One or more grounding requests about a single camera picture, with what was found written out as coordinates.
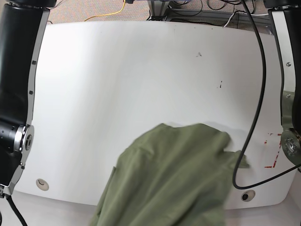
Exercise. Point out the grey aluminium frame rail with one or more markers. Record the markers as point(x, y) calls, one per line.
point(161, 10)

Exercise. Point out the right table cable grommet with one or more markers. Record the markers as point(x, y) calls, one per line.
point(247, 196)

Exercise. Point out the red tape rectangle marking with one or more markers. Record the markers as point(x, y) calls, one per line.
point(272, 148)

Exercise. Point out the olive green t-shirt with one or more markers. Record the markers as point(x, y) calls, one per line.
point(170, 176)

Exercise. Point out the table cable grommet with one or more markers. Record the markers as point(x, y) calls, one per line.
point(247, 196)
point(42, 184)

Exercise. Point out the left table cable grommet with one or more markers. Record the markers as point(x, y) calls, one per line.
point(42, 184)

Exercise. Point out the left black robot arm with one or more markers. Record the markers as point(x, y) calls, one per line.
point(285, 16)

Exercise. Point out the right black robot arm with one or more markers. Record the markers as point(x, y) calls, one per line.
point(22, 27)

